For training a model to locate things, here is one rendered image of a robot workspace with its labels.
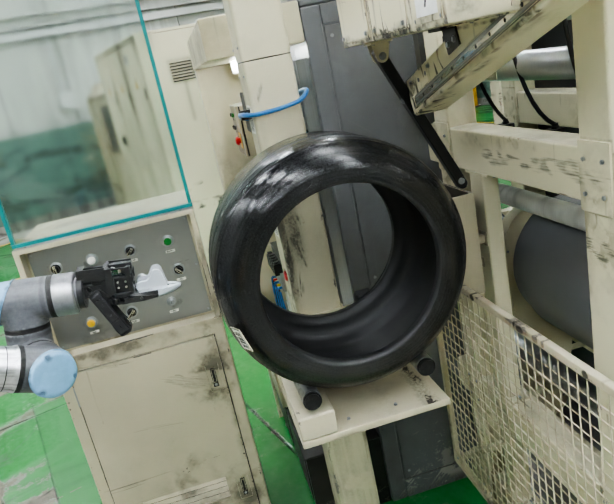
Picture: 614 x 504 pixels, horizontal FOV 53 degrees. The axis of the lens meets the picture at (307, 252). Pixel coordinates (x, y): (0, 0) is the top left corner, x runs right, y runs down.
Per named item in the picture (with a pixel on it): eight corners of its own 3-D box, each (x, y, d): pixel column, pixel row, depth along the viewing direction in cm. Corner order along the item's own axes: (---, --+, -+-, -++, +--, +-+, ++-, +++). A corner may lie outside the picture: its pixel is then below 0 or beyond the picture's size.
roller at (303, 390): (291, 350, 173) (275, 349, 172) (293, 335, 172) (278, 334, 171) (320, 411, 140) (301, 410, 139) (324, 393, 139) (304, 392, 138)
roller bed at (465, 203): (412, 284, 193) (397, 193, 184) (455, 272, 195) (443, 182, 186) (438, 305, 174) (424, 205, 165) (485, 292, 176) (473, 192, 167)
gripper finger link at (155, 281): (177, 267, 131) (133, 273, 129) (181, 293, 132) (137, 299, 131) (177, 263, 134) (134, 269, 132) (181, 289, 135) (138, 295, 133)
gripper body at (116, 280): (132, 266, 128) (72, 274, 126) (138, 305, 130) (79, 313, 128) (134, 257, 135) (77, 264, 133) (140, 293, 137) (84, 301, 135)
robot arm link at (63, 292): (56, 322, 127) (64, 307, 136) (81, 319, 127) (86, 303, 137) (48, 281, 124) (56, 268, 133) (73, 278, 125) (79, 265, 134)
